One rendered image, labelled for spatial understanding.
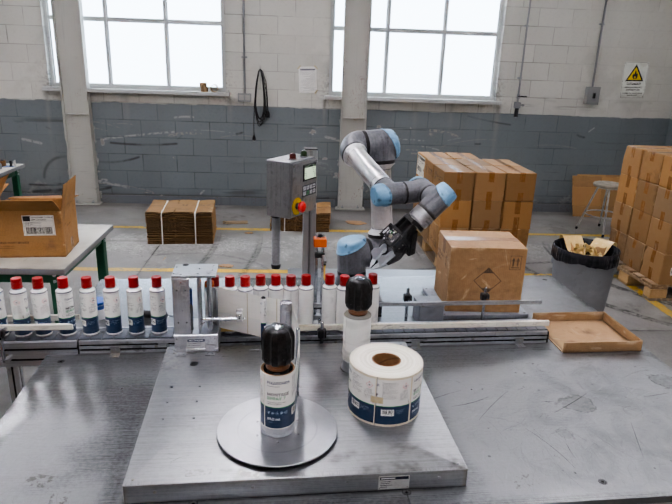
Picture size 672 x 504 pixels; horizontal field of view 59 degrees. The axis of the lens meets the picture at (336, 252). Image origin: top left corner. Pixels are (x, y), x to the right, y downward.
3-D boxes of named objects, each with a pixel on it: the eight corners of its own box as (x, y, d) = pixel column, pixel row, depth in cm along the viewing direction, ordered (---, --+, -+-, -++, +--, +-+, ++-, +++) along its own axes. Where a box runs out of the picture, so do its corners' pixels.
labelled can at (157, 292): (150, 335, 203) (146, 279, 197) (153, 328, 208) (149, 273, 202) (166, 335, 204) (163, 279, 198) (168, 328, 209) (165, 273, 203)
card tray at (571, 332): (562, 352, 213) (564, 342, 211) (531, 321, 237) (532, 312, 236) (641, 350, 216) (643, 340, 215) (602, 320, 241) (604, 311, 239)
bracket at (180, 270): (171, 278, 185) (170, 275, 184) (175, 266, 195) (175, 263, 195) (215, 277, 186) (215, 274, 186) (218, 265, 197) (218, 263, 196)
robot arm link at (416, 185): (397, 176, 204) (412, 187, 194) (426, 173, 207) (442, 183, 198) (395, 198, 207) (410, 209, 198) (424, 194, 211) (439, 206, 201)
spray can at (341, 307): (333, 331, 211) (335, 277, 205) (337, 325, 216) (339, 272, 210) (348, 333, 210) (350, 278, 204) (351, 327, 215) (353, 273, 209)
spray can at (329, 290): (320, 330, 211) (322, 276, 205) (321, 324, 216) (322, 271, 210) (335, 331, 212) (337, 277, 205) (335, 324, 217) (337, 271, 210)
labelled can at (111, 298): (104, 336, 202) (99, 279, 195) (108, 329, 207) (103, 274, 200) (120, 336, 202) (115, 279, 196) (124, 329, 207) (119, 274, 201)
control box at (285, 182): (266, 215, 202) (265, 159, 196) (292, 205, 216) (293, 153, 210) (291, 220, 198) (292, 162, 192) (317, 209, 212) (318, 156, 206)
